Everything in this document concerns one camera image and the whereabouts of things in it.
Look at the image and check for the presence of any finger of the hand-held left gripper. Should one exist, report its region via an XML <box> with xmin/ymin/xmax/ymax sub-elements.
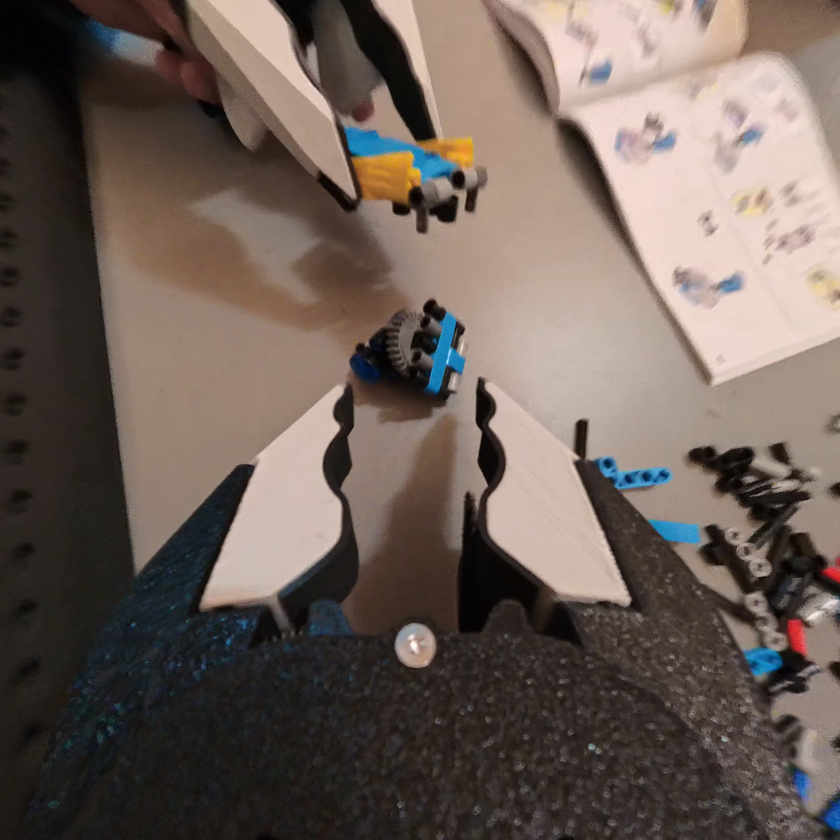
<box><xmin>344</xmin><ymin>0</ymin><xmax>446</xmax><ymax>143</ymax></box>
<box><xmin>184</xmin><ymin>0</ymin><xmax>359</xmax><ymax>212</ymax></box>

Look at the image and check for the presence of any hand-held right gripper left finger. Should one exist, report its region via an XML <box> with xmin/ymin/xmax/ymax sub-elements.
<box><xmin>200</xmin><ymin>384</ymin><xmax>358</xmax><ymax>613</ymax></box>

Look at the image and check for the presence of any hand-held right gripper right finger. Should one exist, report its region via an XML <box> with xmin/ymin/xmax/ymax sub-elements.
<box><xmin>460</xmin><ymin>378</ymin><xmax>634</xmax><ymax>609</ymax></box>

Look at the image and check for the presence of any blue yellow brick assembly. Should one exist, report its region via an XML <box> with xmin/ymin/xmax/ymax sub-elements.
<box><xmin>344</xmin><ymin>125</ymin><xmax>489</xmax><ymax>235</ymax></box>

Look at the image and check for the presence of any black grey gear assembly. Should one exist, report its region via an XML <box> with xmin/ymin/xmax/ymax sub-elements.
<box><xmin>351</xmin><ymin>302</ymin><xmax>441</xmax><ymax>389</ymax></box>

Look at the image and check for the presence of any grey desk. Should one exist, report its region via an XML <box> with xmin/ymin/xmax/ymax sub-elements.
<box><xmin>79</xmin><ymin>0</ymin><xmax>840</xmax><ymax>788</ymax></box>

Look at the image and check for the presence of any person's left hand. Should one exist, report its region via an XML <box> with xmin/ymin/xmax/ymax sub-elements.
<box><xmin>73</xmin><ymin>0</ymin><xmax>224</xmax><ymax>106</ymax></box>

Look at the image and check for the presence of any pile of loose small bricks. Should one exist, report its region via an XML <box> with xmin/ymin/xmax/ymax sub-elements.
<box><xmin>575</xmin><ymin>418</ymin><xmax>840</xmax><ymax>821</ymax></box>

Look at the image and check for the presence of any open instruction booklet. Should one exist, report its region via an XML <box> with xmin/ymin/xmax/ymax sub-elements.
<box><xmin>483</xmin><ymin>0</ymin><xmax>840</xmax><ymax>385</ymax></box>

